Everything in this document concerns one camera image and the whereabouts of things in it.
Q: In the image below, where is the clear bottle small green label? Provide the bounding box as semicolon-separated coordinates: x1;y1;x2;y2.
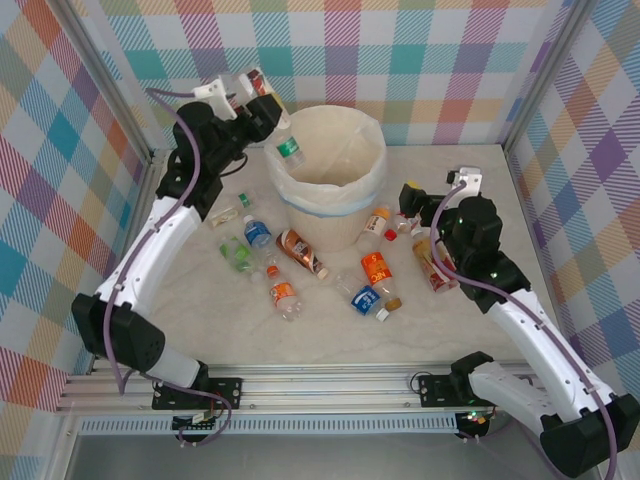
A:
275;128;307;169

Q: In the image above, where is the white orange label bottle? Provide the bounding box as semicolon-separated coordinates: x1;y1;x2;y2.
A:
356;204;392;249

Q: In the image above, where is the orange label bottle brown cap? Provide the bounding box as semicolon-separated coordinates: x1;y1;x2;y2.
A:
360;251;403;312

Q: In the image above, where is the green cap beige label bottle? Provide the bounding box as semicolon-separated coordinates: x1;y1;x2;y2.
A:
207;188;259;230

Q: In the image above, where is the blue label bottle narrow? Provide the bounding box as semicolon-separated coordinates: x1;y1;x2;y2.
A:
242;214;274;252

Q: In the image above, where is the white plastic bin liner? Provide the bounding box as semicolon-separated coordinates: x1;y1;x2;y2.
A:
263;105;389;220

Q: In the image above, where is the beige ribbed waste bin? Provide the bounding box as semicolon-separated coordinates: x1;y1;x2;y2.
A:
264;105;389;254

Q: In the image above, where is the clear bottle red cap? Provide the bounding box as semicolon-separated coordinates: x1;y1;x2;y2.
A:
384;212;417;244

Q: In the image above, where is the clear bottle red label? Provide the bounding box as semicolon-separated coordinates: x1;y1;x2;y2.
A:
233;68;274;104

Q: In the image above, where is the yellow red label bottle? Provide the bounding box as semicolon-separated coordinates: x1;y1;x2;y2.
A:
410;227;459;294

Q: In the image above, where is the blue label bottle white cap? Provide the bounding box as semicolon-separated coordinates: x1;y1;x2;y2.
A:
335;271;392;323

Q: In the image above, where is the crumpled bottle bright green label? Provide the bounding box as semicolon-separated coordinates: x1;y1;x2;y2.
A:
217;236;267;282

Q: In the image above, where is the brown coffee drink bottle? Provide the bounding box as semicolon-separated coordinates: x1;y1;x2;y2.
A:
275;228;331;281

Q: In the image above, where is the small controller board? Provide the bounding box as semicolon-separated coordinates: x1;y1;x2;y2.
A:
171;411;222;434
459;409;495;427

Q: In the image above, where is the grey metal base panel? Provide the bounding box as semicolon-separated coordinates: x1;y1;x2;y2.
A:
62;433;601;480

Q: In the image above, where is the aluminium frame post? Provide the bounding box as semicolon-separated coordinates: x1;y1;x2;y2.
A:
501;0;597;154
48;0;154;164

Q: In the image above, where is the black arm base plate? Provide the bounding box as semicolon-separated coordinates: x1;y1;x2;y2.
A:
151;376;244;412
416;372;466;409

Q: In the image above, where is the aluminium mounting rail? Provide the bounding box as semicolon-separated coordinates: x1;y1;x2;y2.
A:
54;360;544;417

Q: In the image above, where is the slotted grey cable duct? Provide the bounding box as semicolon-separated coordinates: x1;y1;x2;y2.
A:
78;416;460;437

